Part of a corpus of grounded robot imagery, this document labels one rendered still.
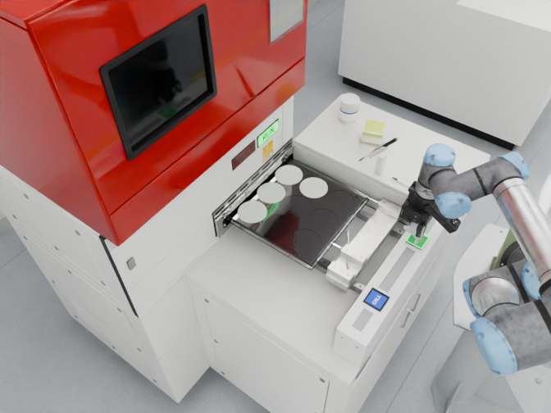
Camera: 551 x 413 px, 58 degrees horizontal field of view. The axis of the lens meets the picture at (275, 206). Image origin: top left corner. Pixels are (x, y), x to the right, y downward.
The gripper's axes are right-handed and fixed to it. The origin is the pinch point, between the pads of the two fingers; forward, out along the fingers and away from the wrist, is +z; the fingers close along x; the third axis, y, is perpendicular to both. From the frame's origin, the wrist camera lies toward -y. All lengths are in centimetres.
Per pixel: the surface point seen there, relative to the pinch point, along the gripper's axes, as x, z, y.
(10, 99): 66, -61, 73
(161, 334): 62, 34, 58
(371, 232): -0.6, 9.7, 15.7
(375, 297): 25.6, 1.2, 1.3
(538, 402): -27, 96, -64
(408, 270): 11.5, 1.6, -2.2
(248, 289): 38, 16, 38
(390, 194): -15.0, 4.8, 17.2
